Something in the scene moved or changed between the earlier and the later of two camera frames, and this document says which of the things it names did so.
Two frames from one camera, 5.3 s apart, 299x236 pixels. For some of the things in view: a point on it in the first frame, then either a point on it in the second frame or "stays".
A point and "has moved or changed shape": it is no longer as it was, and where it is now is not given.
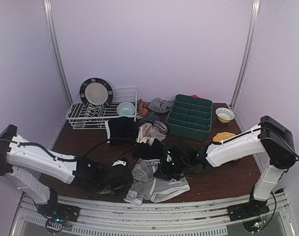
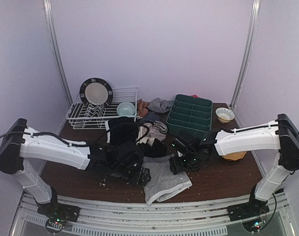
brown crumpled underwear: (142, 108) stays
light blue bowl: (126, 108) stays
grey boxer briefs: (146, 186) has moved or changed shape
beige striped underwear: (149, 132) stays
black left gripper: (120, 177) -> (143, 177)
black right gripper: (169, 167) -> (174, 164)
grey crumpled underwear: (158, 105) stays
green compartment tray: (190, 117) stays
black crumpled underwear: (156, 151) stays
